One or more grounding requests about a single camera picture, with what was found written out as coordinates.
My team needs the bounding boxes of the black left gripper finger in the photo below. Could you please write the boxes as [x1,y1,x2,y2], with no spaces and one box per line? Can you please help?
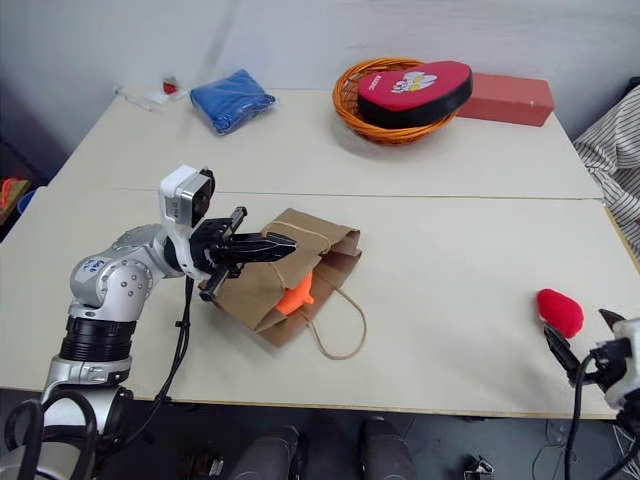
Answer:
[232,230,300,253]
[232,248,295,268]

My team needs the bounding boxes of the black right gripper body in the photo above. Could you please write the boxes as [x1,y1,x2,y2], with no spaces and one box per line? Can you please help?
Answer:
[579,338,627,387]

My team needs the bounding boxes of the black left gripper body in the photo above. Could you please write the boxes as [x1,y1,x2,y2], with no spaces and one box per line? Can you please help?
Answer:
[188,204,249,303]

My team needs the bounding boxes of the brown paper bag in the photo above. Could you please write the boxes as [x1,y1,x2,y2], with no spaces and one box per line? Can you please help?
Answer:
[197,207,369,361]

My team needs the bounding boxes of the red plush toy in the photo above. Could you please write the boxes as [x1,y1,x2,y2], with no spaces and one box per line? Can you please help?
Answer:
[535,287,586,341]

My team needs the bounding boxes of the orange plush toy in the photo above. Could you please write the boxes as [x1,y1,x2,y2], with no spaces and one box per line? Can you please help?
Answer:
[276,271,317,317]

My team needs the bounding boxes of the blue cloth in plastic bag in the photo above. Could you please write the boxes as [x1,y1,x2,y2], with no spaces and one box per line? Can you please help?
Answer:
[189,68,279,138]

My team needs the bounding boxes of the orange wicker basket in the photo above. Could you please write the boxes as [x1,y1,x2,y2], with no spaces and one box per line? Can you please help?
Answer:
[332,57,459,147]

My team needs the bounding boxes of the clear plastic packet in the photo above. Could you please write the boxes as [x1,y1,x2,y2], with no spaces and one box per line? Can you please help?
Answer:
[113,85,189,113]

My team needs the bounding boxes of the striped grey cloth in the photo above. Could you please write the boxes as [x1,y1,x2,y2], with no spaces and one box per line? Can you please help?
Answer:
[573,84,640,275]

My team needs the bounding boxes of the dark rounded shape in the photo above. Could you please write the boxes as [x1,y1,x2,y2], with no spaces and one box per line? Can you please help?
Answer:
[227,424,302,480]

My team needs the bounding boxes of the red heart-shaped box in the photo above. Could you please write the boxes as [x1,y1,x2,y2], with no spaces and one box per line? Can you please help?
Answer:
[356,60,475,130]

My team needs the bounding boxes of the orange item on wooden board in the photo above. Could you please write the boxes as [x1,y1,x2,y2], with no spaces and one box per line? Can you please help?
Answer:
[0,176,31,227]

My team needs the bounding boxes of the red rectangular box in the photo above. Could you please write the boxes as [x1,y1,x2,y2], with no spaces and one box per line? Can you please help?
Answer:
[455,72,556,129]

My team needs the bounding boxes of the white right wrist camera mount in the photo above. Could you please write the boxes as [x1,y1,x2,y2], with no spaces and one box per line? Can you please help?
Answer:
[603,318,640,407]

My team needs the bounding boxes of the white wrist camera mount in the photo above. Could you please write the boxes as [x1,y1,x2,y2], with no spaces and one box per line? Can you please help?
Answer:
[603,318,640,407]
[158,163,218,281]

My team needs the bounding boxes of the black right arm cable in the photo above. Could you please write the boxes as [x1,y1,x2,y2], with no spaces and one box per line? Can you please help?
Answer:
[563,348,640,480]

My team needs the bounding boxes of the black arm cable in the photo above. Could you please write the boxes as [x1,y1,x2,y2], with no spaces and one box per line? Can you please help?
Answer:
[563,348,640,480]
[130,275,197,454]

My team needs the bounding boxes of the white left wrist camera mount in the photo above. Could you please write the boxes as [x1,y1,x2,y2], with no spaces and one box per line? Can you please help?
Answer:
[158,163,218,281]

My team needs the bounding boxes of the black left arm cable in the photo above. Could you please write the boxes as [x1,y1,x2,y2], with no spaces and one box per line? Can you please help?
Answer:
[130,275,197,454]

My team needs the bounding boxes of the white floor cables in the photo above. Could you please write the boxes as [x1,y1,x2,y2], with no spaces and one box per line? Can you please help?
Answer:
[530,418,640,480]

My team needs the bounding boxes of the thick black cable loop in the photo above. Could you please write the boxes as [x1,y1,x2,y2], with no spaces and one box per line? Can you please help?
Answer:
[1,388,102,480]

